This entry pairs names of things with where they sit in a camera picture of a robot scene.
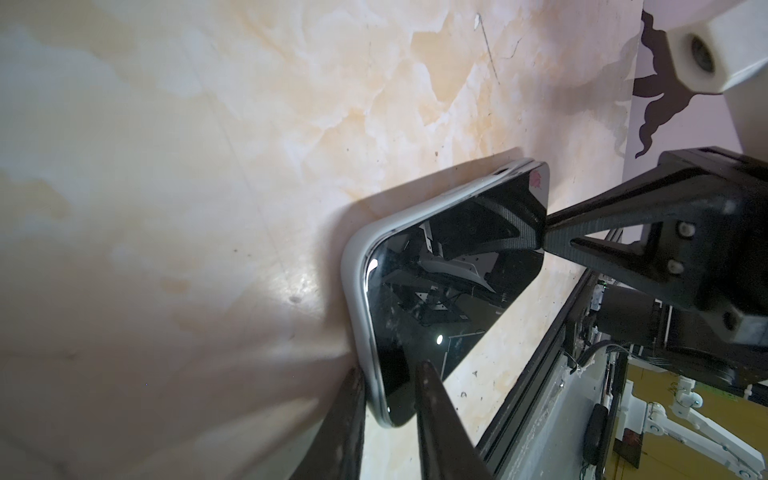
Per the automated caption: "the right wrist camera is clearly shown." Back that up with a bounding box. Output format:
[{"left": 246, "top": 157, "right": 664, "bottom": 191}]
[{"left": 667, "top": 1, "right": 767, "bottom": 94}]

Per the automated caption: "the black base frame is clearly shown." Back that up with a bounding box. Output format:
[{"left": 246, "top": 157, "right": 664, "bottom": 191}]
[{"left": 476, "top": 269, "right": 628, "bottom": 479}]

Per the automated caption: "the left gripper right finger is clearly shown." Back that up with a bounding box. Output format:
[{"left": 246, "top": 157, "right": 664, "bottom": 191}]
[{"left": 415, "top": 361, "right": 492, "bottom": 479}]

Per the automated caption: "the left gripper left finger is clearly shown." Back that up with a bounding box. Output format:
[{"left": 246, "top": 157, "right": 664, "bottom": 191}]
[{"left": 291, "top": 367, "right": 366, "bottom": 480}]

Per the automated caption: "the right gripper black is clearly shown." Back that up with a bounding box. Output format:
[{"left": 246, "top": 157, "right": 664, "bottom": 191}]
[{"left": 542, "top": 147, "right": 767, "bottom": 390}]

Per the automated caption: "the black phone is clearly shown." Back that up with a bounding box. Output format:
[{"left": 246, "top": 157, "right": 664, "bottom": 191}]
[{"left": 364, "top": 160, "right": 551, "bottom": 428}]

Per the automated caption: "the light blue phone case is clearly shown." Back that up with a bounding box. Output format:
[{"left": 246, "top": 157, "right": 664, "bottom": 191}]
[{"left": 339, "top": 157, "right": 535, "bottom": 428}]

